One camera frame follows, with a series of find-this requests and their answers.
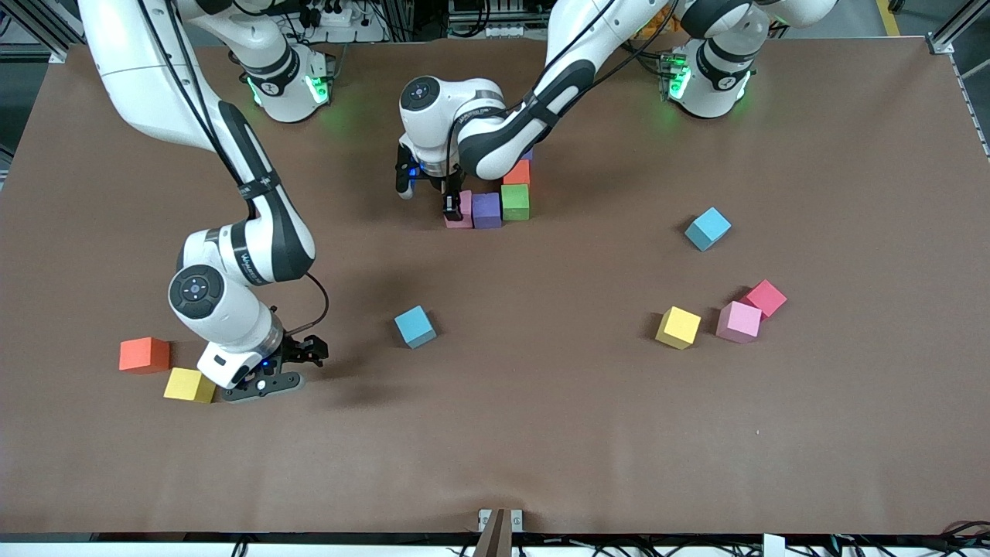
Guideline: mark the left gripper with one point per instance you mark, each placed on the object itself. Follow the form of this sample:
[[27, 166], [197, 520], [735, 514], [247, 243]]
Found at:
[[449, 203]]

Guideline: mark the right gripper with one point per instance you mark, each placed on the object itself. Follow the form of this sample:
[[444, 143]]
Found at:
[[296, 350]]

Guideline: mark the pink foam block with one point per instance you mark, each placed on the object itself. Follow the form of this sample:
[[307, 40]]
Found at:
[[466, 216], [739, 322]]

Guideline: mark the green foam block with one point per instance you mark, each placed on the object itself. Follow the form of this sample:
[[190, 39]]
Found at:
[[516, 203]]

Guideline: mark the orange foam block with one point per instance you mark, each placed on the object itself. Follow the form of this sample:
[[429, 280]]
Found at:
[[518, 174], [144, 355]]

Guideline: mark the blue foam block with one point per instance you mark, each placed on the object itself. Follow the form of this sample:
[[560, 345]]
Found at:
[[415, 326], [708, 229]]

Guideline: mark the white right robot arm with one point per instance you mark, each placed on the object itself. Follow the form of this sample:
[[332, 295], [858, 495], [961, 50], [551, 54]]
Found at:
[[255, 247]]

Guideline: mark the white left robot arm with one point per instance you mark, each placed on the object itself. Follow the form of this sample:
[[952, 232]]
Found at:
[[495, 147]]

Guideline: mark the yellow foam block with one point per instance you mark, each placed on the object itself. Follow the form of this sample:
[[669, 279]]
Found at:
[[678, 327], [186, 384]]

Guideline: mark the white electronics box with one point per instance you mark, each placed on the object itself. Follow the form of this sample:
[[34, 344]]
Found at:
[[487, 29]]

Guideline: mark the large table cover sheet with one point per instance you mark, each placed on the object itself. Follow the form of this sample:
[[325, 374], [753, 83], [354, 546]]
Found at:
[[495, 449]]

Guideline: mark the white power strip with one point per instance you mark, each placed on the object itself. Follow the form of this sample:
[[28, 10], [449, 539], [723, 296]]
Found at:
[[340, 17]]

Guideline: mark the bag of orange items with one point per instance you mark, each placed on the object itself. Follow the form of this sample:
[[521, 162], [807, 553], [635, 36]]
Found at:
[[657, 23]]

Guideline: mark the red foam block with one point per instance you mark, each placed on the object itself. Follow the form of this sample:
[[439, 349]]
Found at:
[[767, 297]]

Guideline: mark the metal edge bracket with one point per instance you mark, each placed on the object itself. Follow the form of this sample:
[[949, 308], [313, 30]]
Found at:
[[517, 520]]

